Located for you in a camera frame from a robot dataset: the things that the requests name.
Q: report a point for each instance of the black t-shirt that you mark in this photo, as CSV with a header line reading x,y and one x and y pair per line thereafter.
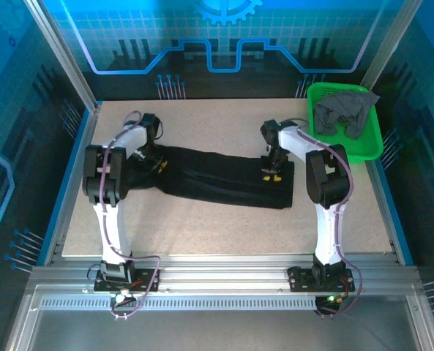
x,y
220,179

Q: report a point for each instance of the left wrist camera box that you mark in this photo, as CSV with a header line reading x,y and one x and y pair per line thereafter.
x,y
140,155

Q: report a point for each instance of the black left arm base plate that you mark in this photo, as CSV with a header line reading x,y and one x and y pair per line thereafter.
x,y
147,279

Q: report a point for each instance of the aluminium mounting rail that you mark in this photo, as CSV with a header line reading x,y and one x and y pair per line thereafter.
x,y
220,274

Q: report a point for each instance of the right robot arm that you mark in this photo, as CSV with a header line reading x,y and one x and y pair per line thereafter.
x,y
328,234

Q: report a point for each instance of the grey t-shirt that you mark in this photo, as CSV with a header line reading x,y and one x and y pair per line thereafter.
x,y
343,106

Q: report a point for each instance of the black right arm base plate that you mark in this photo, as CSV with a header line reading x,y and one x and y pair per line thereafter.
x,y
301,279

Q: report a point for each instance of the green plastic basket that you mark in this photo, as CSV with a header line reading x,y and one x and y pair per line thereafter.
x,y
363,150

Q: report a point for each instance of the aluminium frame post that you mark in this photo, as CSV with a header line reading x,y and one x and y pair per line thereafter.
x,y
61,51
388,47

